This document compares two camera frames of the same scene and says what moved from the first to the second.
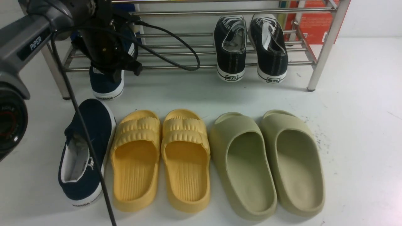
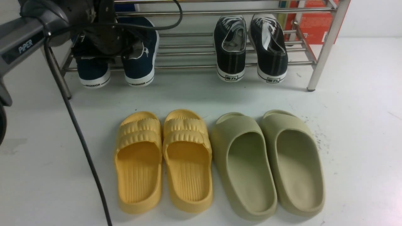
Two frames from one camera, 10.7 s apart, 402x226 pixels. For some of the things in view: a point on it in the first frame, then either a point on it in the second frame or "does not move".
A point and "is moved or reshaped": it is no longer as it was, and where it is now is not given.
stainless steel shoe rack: (249, 36) does not move
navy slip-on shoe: (106, 85) is moved or reshaped
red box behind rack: (314, 26) does not move
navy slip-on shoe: (79, 182) -> (139, 63)
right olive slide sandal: (296, 163) does not move
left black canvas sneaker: (230, 33) does not move
